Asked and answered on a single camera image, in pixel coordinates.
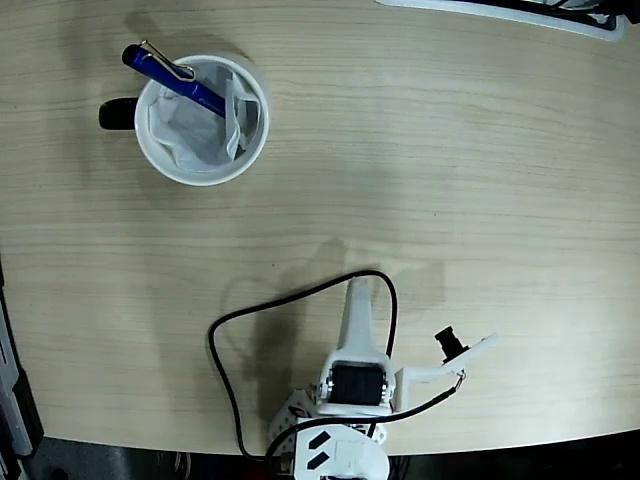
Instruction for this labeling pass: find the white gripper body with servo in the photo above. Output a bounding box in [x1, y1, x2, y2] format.
[314, 349, 396, 416]

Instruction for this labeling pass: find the blue pen with metal clip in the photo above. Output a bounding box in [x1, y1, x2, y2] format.
[121, 39, 227, 120]

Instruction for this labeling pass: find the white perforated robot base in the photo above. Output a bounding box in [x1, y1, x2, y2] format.
[267, 388, 316, 451]

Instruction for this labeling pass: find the crumpled white tissue paper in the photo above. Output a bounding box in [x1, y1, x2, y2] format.
[147, 67, 264, 174]

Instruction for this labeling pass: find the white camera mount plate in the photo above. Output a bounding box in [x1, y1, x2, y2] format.
[393, 332, 501, 414]

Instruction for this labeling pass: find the black camera lens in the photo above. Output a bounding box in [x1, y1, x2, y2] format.
[433, 324, 467, 366]

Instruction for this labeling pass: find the black camera cable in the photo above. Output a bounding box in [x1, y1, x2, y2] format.
[207, 269, 466, 480]

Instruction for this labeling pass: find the white mug with black handle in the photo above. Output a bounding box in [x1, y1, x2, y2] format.
[98, 53, 271, 188]

